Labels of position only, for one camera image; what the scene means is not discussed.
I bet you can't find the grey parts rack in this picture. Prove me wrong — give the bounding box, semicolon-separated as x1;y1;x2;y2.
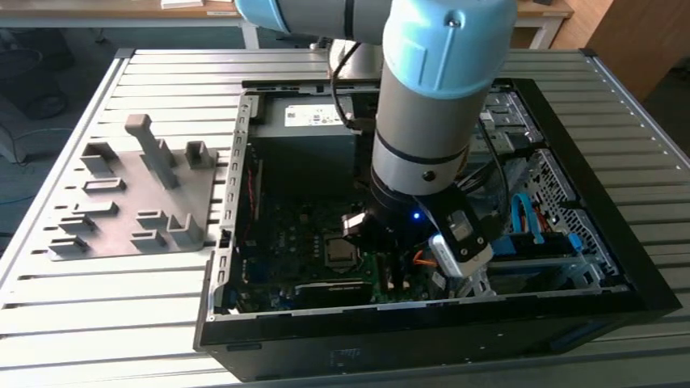
46;113;226;262

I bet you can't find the black PC case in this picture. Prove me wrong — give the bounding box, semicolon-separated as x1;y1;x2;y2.
193;76;681;383

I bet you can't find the black cable bundle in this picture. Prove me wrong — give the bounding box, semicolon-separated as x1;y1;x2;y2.
456;159;512;201

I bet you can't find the wooden cabinet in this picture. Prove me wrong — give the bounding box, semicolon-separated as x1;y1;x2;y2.
585;0;690;102

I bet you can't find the red wire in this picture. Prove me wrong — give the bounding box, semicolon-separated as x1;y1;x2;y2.
246;165;259;215

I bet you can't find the wooden desk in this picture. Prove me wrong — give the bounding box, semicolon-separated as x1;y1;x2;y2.
0;0;574;49

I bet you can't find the blue data wire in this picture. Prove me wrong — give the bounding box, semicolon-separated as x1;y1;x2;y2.
509;192;545;246

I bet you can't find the green motherboard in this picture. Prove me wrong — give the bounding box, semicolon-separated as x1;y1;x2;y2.
231;197;449;306

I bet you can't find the grey metal drive cage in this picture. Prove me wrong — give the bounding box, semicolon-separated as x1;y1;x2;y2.
468;86;545;191

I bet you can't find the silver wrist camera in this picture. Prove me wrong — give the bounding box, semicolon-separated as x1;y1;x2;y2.
413;196;497;279

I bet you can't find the dark office chair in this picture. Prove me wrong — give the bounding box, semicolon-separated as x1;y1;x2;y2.
0;27;75;120

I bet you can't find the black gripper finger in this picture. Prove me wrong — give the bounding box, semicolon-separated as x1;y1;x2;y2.
339;213;369;244

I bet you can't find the black camera cable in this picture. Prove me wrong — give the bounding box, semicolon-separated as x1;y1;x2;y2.
477;120;513;240
329;39;374;133

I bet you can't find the hard disk in blue carrier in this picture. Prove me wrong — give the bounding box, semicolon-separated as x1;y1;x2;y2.
492;233;582;260

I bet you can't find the grey metal disk bay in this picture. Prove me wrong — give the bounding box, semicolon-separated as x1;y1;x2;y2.
450;248;620;299

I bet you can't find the silver CPU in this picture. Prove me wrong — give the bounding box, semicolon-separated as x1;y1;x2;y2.
323;238;362;271

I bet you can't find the blue RAM stick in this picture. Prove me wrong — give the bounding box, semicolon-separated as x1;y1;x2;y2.
397;254;414;290
381;252;399;291

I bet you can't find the grey power supply unit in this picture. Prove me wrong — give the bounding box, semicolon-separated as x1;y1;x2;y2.
250;96;379;185

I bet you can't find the black graphics card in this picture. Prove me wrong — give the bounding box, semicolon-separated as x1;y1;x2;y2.
294;280;374;309

